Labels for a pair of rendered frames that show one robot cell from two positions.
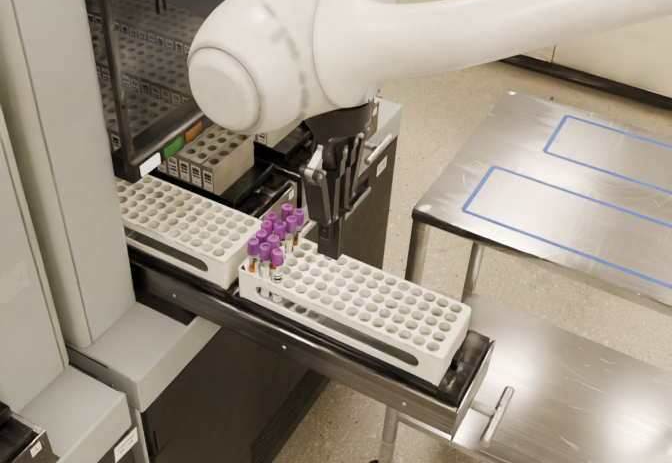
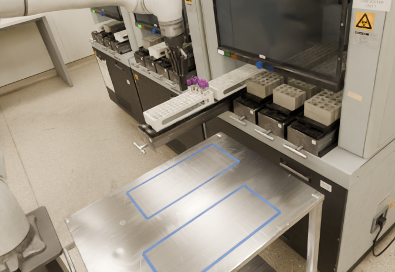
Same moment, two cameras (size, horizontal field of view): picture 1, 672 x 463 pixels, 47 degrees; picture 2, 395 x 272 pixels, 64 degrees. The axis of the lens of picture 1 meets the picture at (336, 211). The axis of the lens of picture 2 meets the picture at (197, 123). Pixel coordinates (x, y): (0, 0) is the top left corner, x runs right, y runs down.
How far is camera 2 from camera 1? 1.72 m
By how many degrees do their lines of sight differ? 91
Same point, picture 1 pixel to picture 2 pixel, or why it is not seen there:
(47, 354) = (204, 76)
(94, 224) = (214, 56)
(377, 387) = not seen: hidden behind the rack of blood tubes
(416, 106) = not seen: outside the picture
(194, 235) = (218, 80)
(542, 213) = (197, 166)
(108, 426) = not seen: hidden behind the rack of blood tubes
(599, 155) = (231, 208)
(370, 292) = (175, 105)
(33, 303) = (202, 60)
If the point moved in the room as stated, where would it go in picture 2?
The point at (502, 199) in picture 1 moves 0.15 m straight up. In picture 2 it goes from (213, 157) to (207, 120)
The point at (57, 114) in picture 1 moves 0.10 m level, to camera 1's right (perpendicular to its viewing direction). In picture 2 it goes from (207, 19) to (197, 26)
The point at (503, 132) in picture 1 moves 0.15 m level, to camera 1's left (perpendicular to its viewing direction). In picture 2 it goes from (268, 174) to (281, 145)
